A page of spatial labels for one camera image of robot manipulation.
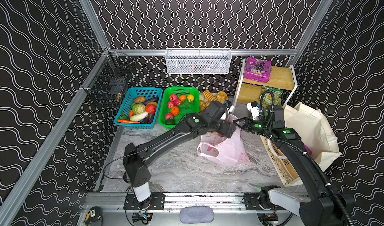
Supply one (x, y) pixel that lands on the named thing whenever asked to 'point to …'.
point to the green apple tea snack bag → (267, 98)
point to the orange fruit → (175, 110)
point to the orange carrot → (128, 121)
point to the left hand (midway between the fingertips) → (234, 126)
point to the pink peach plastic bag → (223, 150)
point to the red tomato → (150, 108)
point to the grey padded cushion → (196, 214)
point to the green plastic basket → (186, 107)
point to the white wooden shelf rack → (250, 91)
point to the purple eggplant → (155, 99)
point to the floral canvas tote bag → (314, 131)
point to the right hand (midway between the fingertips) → (234, 122)
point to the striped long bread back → (208, 95)
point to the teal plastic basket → (127, 98)
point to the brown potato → (140, 99)
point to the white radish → (139, 117)
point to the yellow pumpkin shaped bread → (222, 96)
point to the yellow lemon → (190, 98)
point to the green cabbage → (136, 108)
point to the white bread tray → (205, 98)
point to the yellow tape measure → (93, 215)
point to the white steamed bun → (201, 97)
